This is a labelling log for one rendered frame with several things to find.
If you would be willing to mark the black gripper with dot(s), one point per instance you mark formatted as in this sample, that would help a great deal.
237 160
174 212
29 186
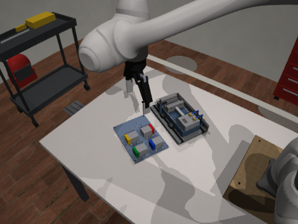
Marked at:
143 85

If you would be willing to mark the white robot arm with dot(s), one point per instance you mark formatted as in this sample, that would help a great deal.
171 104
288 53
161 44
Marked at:
126 38

